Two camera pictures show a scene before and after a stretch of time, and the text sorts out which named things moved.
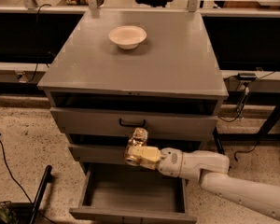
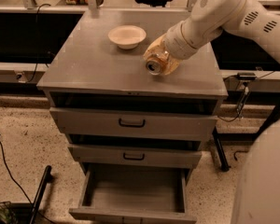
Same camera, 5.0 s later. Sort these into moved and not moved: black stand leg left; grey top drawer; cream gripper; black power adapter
Moved: cream gripper
Not moved: black power adapter; black stand leg left; grey top drawer
